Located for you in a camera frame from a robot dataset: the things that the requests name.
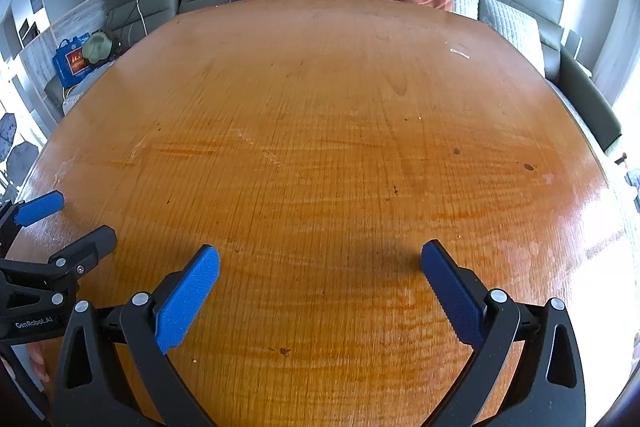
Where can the person's left hand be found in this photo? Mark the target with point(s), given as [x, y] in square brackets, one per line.
[39, 362]

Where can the green hat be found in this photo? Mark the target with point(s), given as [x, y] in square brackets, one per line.
[97, 47]

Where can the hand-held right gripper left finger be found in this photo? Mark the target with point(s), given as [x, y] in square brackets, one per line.
[187, 302]

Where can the grey lace-trimmed seat pad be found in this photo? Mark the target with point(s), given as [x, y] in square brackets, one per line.
[75, 99]

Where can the small grey quilted cushion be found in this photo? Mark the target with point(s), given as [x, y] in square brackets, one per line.
[465, 4]

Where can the blue shopping bag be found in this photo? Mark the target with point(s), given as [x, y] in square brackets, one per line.
[70, 64]

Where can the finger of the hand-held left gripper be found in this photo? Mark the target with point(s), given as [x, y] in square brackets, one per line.
[40, 207]
[92, 244]

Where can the grey photo umbrella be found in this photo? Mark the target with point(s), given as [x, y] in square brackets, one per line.
[21, 159]
[7, 137]

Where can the small white scrap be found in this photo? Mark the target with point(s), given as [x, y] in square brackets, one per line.
[460, 53]

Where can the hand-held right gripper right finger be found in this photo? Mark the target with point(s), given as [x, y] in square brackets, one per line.
[452, 294]

